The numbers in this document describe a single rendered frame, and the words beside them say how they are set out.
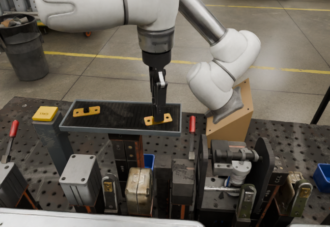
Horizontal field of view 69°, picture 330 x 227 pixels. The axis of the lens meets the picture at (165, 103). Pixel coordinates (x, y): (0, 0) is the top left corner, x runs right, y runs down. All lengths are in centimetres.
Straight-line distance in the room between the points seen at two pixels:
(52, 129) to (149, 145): 59
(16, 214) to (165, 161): 44
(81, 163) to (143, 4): 46
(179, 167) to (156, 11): 44
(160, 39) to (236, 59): 65
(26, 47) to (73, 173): 264
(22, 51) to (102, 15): 280
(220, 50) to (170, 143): 55
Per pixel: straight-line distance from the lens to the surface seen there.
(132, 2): 51
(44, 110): 88
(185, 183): 70
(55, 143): 91
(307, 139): 153
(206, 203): 81
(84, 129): 76
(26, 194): 99
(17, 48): 327
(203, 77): 112
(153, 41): 56
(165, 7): 53
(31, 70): 340
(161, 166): 71
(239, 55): 116
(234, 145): 82
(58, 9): 51
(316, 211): 126
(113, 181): 69
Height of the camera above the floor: 167
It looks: 38 degrees down
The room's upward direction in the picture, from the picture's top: straight up
